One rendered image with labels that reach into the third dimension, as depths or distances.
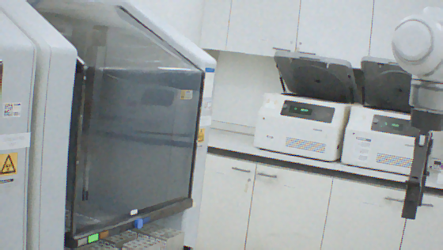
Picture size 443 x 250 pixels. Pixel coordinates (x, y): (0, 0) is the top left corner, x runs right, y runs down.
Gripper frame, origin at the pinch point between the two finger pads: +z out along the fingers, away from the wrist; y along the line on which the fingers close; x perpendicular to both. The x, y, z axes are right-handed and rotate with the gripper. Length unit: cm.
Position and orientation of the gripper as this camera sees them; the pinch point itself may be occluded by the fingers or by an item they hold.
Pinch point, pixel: (412, 206)
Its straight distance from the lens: 119.4
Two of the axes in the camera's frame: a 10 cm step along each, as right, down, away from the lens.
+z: -1.2, 9.9, 1.1
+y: 4.3, -0.5, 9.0
